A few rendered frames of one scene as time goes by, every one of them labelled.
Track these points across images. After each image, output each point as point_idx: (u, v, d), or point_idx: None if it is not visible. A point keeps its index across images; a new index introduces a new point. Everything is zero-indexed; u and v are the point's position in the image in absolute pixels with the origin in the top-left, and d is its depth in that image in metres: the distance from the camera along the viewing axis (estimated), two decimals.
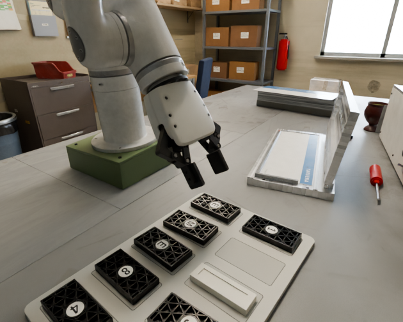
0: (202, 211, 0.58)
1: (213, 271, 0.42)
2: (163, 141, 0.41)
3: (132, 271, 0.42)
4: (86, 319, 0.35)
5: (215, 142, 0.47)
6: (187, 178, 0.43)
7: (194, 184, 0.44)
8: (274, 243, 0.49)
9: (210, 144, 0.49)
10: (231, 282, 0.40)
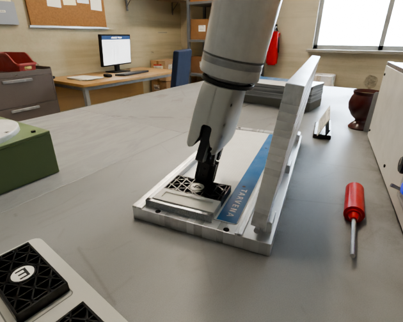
0: None
1: (176, 191, 0.43)
2: (206, 149, 0.39)
3: None
4: (212, 190, 0.43)
5: (220, 153, 0.45)
6: (201, 173, 0.45)
7: (201, 178, 0.46)
8: None
9: None
10: (195, 196, 0.41)
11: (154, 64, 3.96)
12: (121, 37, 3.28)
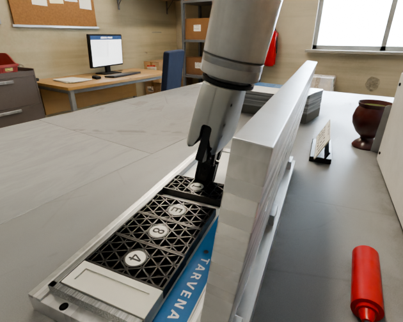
0: None
1: (100, 269, 0.28)
2: (206, 149, 0.39)
3: (167, 229, 0.34)
4: (155, 264, 0.29)
5: (221, 153, 0.45)
6: (201, 173, 0.45)
7: (201, 178, 0.46)
8: (201, 199, 0.42)
9: None
10: (125, 280, 0.27)
11: (148, 65, 3.82)
12: (111, 37, 3.13)
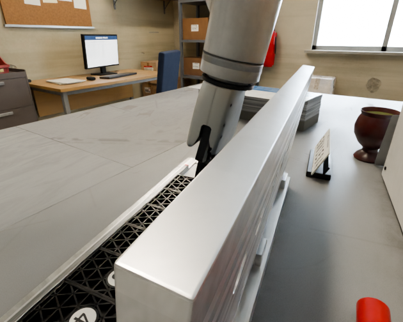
0: None
1: None
2: (206, 149, 0.39)
3: None
4: None
5: None
6: None
7: None
8: None
9: None
10: None
11: (144, 66, 3.76)
12: (107, 37, 3.07)
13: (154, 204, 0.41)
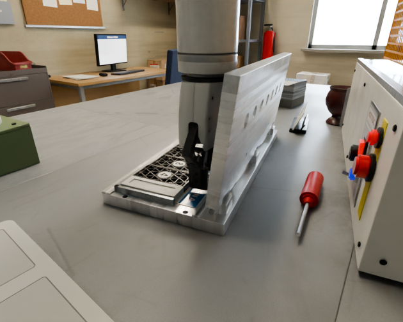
0: None
1: (143, 179, 0.45)
2: (193, 144, 0.38)
3: (184, 163, 0.51)
4: (177, 177, 0.46)
5: None
6: (194, 179, 0.42)
7: (196, 185, 0.44)
8: None
9: None
10: (160, 183, 0.44)
11: (151, 64, 3.99)
12: (117, 36, 3.30)
13: None
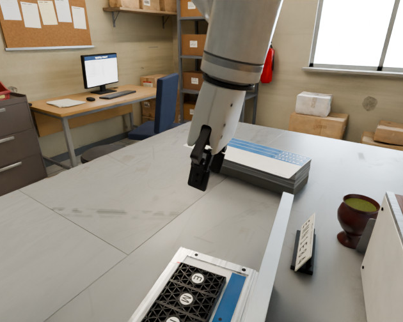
0: None
1: None
2: (203, 147, 0.37)
3: None
4: None
5: (226, 147, 0.47)
6: (195, 179, 0.42)
7: (194, 184, 0.44)
8: None
9: None
10: None
11: (144, 81, 3.79)
12: (107, 56, 3.11)
13: None
